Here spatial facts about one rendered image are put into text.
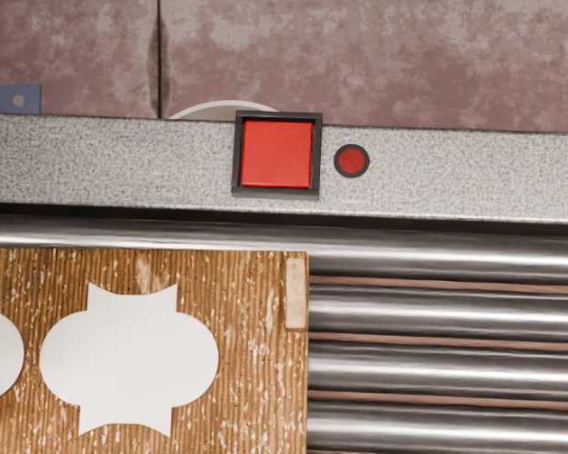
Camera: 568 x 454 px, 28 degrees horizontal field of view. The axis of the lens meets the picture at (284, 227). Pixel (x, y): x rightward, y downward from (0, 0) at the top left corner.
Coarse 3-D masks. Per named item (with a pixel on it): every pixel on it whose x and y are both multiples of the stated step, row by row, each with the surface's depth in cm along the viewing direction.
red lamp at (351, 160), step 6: (348, 150) 99; (354, 150) 99; (342, 156) 99; (348, 156) 99; (354, 156) 99; (360, 156) 99; (342, 162) 99; (348, 162) 99; (354, 162) 99; (360, 162) 99; (342, 168) 99; (348, 168) 99; (354, 168) 99; (360, 168) 99
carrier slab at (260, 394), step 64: (0, 256) 96; (64, 256) 96; (128, 256) 96; (192, 256) 95; (256, 256) 95; (256, 320) 94; (256, 384) 92; (0, 448) 92; (64, 448) 92; (128, 448) 91; (192, 448) 91; (256, 448) 91
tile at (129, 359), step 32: (96, 288) 94; (64, 320) 93; (96, 320) 93; (128, 320) 93; (160, 320) 93; (192, 320) 93; (64, 352) 93; (96, 352) 93; (128, 352) 93; (160, 352) 92; (192, 352) 92; (64, 384) 92; (96, 384) 92; (128, 384) 92; (160, 384) 92; (192, 384) 92; (96, 416) 91; (128, 416) 91; (160, 416) 91
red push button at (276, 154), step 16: (256, 128) 99; (272, 128) 99; (288, 128) 99; (304, 128) 99; (256, 144) 98; (272, 144) 98; (288, 144) 98; (304, 144) 98; (256, 160) 98; (272, 160) 98; (288, 160) 98; (304, 160) 98; (256, 176) 98; (272, 176) 98; (288, 176) 98; (304, 176) 98
